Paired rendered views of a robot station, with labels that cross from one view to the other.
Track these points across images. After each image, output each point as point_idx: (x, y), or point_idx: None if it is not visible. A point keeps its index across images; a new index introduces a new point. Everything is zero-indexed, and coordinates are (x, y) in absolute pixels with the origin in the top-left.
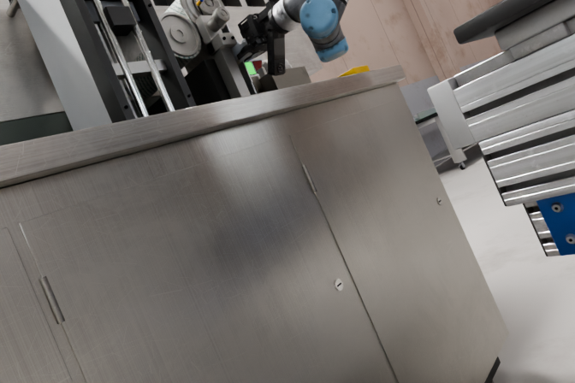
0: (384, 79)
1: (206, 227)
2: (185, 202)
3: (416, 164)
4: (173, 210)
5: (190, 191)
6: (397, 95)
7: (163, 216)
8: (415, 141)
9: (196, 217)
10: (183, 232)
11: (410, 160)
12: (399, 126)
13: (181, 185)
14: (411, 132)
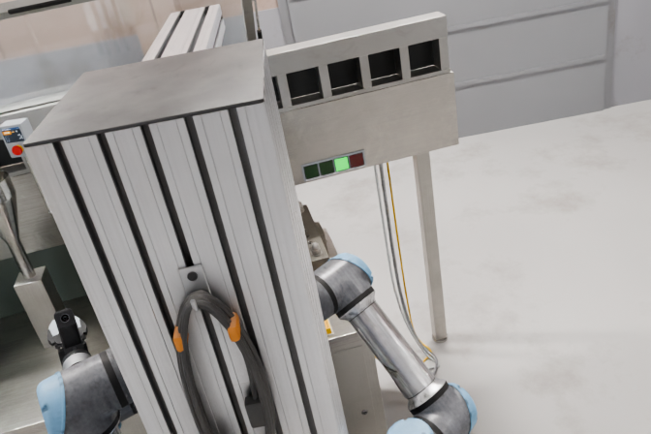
0: (335, 346)
1: (144, 431)
2: (135, 422)
3: (351, 390)
4: (127, 426)
5: (139, 418)
6: (361, 342)
7: (121, 428)
8: (362, 374)
9: (139, 428)
10: (131, 433)
11: (344, 388)
12: (346, 366)
13: (134, 417)
14: (360, 369)
